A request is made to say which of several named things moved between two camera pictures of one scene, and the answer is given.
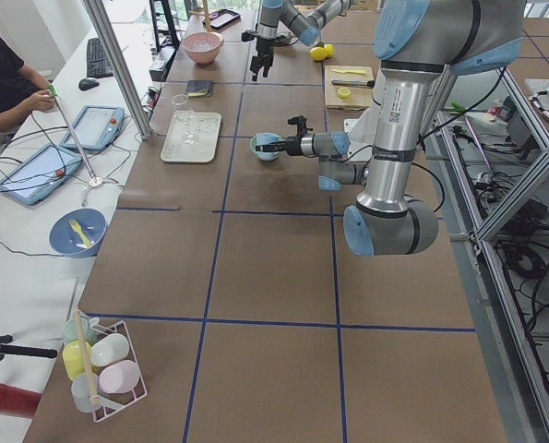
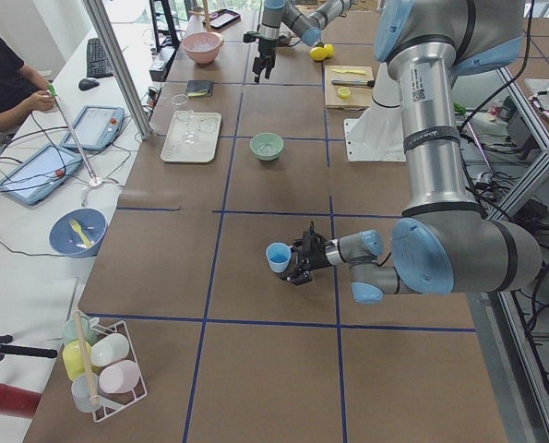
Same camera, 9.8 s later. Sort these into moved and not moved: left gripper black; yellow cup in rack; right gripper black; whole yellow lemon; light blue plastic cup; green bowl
Moved: left gripper black; light blue plastic cup
Not moved: yellow cup in rack; right gripper black; whole yellow lemon; green bowl
